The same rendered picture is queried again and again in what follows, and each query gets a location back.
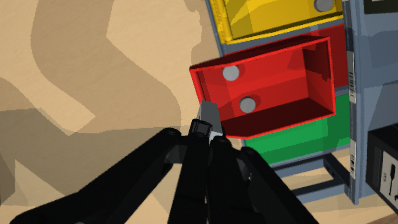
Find red bin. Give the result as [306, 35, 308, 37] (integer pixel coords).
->
[191, 35, 336, 139]

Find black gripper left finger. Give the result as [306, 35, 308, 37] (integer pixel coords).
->
[9, 100, 213, 224]

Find yellow bin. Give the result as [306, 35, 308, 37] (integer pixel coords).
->
[214, 0, 343, 44]

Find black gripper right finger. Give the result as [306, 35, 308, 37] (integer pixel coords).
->
[206, 102, 319, 224]

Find grey steel disc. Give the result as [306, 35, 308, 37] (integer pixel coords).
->
[239, 96, 256, 113]
[314, 0, 333, 12]
[222, 66, 239, 81]

